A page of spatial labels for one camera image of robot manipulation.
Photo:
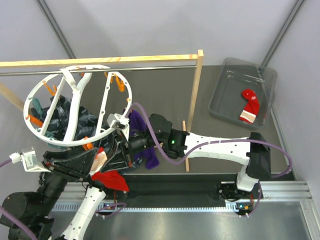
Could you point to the metal rack rod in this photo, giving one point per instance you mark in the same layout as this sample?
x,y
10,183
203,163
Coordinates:
x,y
30,73

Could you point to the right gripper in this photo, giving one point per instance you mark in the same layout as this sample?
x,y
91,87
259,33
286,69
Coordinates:
x,y
118,161

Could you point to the dark shark print cloth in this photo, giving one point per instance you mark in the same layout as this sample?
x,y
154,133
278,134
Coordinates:
x,y
87,124

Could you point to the teal clip front left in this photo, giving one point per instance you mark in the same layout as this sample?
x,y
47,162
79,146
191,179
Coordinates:
x,y
55,135

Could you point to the purple sock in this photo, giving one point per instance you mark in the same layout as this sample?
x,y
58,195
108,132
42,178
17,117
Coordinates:
x,y
138,124

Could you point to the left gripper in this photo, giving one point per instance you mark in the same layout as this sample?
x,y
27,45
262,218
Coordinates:
x,y
74,162

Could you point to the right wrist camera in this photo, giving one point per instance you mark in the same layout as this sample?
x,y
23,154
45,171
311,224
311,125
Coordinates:
x,y
120,123

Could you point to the orange front clip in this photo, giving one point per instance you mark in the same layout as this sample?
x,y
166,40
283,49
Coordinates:
x,y
88,146

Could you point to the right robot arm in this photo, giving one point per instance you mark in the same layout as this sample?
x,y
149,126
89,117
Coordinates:
x,y
252,152

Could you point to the grey plastic bin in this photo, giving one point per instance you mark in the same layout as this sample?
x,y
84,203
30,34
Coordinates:
x,y
227,102

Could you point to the wooden clothes rack frame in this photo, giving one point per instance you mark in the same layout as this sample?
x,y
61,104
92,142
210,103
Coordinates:
x,y
63,63

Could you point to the white round clip hanger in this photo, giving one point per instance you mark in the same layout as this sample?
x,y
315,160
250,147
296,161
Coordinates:
x,y
77,85

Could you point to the orange clip right bar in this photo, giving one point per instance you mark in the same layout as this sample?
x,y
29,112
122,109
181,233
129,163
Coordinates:
x,y
120,83

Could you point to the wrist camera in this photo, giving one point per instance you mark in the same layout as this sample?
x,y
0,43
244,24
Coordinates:
x,y
29,160
120,123

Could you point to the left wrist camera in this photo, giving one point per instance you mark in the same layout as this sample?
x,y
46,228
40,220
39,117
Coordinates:
x,y
29,160

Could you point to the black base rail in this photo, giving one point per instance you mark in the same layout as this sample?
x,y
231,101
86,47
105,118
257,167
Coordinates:
x,y
180,191

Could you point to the orange clip left rim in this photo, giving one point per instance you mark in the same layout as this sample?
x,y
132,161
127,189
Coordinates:
x,y
34,120

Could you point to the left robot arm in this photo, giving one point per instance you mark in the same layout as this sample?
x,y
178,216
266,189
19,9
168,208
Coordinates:
x,y
26,214

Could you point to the red snowflake sock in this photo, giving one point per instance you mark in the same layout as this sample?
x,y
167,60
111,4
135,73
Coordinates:
x,y
110,179
252,108

